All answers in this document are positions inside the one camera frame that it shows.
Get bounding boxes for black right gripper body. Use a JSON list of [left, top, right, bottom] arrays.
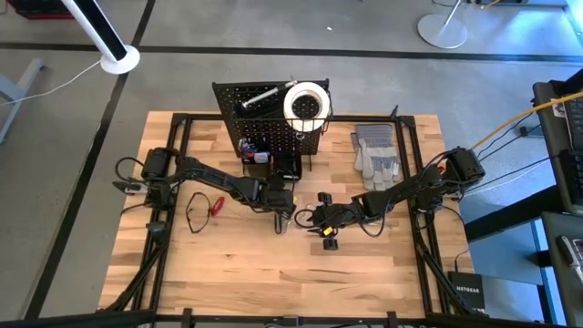
[[317, 191, 365, 251]]

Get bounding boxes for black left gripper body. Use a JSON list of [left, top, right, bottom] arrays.
[[254, 175, 297, 215]]

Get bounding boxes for white tape roll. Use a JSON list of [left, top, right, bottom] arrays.
[[282, 80, 332, 133]]

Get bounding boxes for black plastic bin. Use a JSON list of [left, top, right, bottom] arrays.
[[272, 152, 302, 181], [240, 138, 273, 179]]

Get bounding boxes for grey striped work glove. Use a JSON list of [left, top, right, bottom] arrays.
[[349, 123, 403, 191]]

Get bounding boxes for black metal pegboard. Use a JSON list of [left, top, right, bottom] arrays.
[[211, 79, 332, 159]]

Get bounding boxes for black Netgear router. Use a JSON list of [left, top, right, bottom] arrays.
[[446, 271, 486, 313]]

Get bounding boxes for black desk beam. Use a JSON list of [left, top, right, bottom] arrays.
[[464, 184, 566, 242]]

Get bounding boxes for white round stand base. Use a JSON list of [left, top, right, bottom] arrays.
[[416, 0, 469, 50]]

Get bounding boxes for blue desk leg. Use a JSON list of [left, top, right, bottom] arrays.
[[530, 218, 566, 327]]

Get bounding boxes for black desk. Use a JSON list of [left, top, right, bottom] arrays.
[[532, 81, 583, 215]]

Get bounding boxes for silver handheld phone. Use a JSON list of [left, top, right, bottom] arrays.
[[555, 234, 583, 283]]

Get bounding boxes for grey desk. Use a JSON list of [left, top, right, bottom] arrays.
[[540, 211, 583, 328]]

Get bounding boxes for white floor lamp base left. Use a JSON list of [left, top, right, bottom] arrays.
[[60, 0, 141, 76]]

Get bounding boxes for black laptop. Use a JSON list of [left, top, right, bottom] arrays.
[[563, 97, 583, 151]]

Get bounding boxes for black bag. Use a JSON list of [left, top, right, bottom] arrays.
[[548, 67, 583, 97]]

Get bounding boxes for grey desk leg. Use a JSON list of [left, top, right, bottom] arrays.
[[0, 57, 47, 146]]

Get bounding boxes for black crate red trim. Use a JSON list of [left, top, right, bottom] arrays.
[[6, 0, 77, 21]]

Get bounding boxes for black wire basket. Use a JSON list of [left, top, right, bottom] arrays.
[[231, 88, 333, 136]]

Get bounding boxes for yellow cable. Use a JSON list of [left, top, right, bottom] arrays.
[[473, 89, 583, 148]]

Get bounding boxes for white floor cable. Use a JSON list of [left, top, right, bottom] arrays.
[[0, 58, 104, 108]]

